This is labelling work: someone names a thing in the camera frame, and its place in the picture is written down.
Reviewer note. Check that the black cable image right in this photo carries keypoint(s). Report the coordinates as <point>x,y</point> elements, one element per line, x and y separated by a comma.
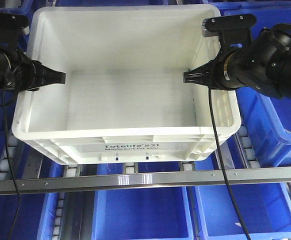
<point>219,153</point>

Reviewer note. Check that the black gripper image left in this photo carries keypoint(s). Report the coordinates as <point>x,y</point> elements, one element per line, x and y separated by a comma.
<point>25,74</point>

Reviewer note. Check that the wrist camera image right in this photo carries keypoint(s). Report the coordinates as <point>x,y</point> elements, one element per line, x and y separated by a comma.
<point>228,26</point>

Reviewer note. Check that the white plastic tote bin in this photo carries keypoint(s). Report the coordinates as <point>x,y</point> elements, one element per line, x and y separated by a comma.
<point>124,97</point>

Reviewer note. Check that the blue bin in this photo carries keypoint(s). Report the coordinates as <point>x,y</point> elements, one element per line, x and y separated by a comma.
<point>36,216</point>
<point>142,214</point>
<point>265,209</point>

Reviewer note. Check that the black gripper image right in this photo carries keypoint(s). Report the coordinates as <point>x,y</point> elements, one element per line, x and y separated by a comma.
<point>239,68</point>

